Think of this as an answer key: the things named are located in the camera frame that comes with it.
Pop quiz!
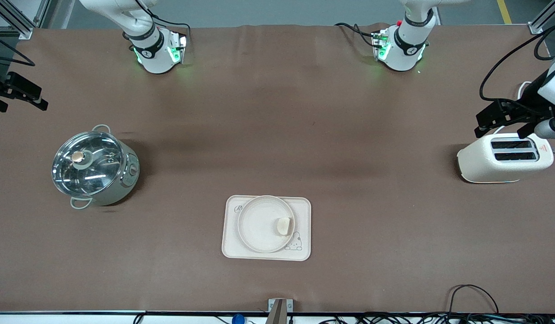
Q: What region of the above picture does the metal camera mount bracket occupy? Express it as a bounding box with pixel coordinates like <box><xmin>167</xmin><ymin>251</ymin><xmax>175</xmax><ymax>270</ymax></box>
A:
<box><xmin>265</xmin><ymin>298</ymin><xmax>294</xmax><ymax>324</ymax></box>

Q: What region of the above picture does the black cable bundle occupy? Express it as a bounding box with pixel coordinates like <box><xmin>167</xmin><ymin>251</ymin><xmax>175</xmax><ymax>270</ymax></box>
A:
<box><xmin>318</xmin><ymin>312</ymin><xmax>555</xmax><ymax>324</ymax></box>

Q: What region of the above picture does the cream round plate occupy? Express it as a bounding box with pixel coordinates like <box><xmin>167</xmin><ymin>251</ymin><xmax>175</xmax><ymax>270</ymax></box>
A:
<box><xmin>237</xmin><ymin>195</ymin><xmax>295</xmax><ymax>253</ymax></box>

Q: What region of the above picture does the glass pot lid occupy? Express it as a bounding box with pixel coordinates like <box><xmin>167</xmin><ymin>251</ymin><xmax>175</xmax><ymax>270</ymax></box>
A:
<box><xmin>51</xmin><ymin>131</ymin><xmax>125</xmax><ymax>197</ymax></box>

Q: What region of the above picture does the cream rabbit print tray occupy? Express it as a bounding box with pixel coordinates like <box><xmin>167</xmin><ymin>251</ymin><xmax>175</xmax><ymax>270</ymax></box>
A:
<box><xmin>221</xmin><ymin>194</ymin><xmax>312</xmax><ymax>262</ymax></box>

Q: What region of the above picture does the white toaster power cord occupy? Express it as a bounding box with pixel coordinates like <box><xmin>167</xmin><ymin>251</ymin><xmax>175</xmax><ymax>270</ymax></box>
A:
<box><xmin>516</xmin><ymin>81</ymin><xmax>535</xmax><ymax>103</ymax></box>

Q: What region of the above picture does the aluminium frame profile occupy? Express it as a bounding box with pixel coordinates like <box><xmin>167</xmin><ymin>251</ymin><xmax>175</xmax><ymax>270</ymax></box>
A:
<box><xmin>528</xmin><ymin>0</ymin><xmax>555</xmax><ymax>35</ymax></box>
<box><xmin>0</xmin><ymin>0</ymin><xmax>52</xmax><ymax>40</ymax></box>

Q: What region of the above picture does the black left arm base cable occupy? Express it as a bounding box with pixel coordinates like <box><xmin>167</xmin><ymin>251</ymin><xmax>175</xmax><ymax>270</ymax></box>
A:
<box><xmin>334</xmin><ymin>22</ymin><xmax>378</xmax><ymax>48</ymax></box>

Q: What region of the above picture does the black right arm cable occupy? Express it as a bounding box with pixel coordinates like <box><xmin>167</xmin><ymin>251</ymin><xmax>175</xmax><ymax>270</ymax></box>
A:
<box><xmin>133</xmin><ymin>0</ymin><xmax>191</xmax><ymax>36</ymax></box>

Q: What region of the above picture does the black looped cable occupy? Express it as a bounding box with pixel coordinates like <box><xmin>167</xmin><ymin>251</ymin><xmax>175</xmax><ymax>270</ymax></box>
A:
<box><xmin>448</xmin><ymin>284</ymin><xmax>500</xmax><ymax>315</ymax></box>

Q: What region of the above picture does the pale green electric pot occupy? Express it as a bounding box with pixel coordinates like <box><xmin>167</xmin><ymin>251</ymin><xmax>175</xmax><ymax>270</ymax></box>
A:
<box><xmin>51</xmin><ymin>124</ymin><xmax>140</xmax><ymax>210</ymax></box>

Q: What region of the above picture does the brown table cover mat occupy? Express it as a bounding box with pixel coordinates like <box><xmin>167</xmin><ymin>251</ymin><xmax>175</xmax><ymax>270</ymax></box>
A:
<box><xmin>0</xmin><ymin>23</ymin><xmax>555</xmax><ymax>314</ymax></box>

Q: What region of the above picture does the cream two-slot toaster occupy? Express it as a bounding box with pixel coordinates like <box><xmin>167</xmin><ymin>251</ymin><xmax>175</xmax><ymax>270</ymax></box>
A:
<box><xmin>457</xmin><ymin>126</ymin><xmax>555</xmax><ymax>184</ymax></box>

